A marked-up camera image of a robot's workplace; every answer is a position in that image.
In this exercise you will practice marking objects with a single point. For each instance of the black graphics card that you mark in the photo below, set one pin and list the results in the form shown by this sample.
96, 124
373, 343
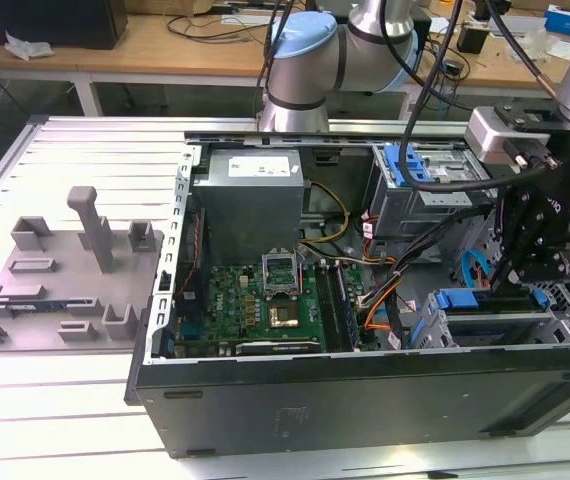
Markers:
277, 348

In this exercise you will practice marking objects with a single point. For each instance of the blue drive latch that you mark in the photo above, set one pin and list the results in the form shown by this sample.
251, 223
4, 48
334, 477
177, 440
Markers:
397, 165

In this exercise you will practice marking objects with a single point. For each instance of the crumpled white wrapper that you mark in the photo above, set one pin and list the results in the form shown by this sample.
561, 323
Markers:
27, 47

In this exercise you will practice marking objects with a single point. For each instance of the hard disk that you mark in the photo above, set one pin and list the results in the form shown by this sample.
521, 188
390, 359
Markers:
457, 299

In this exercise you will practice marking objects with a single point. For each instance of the grey parts rack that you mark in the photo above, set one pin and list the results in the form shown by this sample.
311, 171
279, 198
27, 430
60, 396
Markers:
65, 280

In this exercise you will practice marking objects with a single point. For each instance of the wooden desk white frame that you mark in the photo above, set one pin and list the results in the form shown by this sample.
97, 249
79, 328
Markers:
115, 55

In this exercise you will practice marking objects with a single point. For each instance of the grey flat device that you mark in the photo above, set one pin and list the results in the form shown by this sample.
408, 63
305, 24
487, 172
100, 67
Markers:
525, 22

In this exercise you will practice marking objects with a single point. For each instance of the black RAM slot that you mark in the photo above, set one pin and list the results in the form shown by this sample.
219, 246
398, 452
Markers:
326, 310

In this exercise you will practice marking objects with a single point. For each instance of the clear plastic bag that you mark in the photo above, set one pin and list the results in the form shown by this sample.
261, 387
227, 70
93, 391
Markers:
555, 47

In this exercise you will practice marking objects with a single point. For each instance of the green motherboard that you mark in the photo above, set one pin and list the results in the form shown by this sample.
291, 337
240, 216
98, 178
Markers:
235, 300

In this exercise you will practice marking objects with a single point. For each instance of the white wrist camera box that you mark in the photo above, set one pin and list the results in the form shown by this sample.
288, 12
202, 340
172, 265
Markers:
485, 132

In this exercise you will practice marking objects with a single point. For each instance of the RAM stick on rack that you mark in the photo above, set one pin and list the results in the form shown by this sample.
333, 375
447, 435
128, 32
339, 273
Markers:
40, 306

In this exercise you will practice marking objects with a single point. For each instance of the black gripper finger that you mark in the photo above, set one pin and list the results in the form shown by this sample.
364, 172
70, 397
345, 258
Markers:
522, 225
555, 262

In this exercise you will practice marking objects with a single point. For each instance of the black PC case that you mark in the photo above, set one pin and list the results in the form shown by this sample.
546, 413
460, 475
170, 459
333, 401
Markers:
315, 400

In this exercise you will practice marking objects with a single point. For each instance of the RAM stick in slot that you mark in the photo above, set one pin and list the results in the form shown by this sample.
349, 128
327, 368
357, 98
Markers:
348, 310

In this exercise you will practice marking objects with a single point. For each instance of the grey power supply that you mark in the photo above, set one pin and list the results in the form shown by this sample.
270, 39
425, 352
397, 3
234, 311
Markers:
245, 210

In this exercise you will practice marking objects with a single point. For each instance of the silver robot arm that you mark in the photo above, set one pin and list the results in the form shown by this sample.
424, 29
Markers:
305, 65

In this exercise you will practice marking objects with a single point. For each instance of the large black box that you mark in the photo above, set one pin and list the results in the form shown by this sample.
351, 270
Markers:
55, 22

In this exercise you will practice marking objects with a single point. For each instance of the silver disk bay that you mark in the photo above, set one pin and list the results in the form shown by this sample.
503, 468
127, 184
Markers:
557, 327

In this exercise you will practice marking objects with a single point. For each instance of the silver drive cage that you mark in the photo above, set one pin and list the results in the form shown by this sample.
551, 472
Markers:
405, 210

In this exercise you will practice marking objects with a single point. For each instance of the CPU socket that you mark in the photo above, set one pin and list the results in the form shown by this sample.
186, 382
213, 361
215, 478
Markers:
282, 316

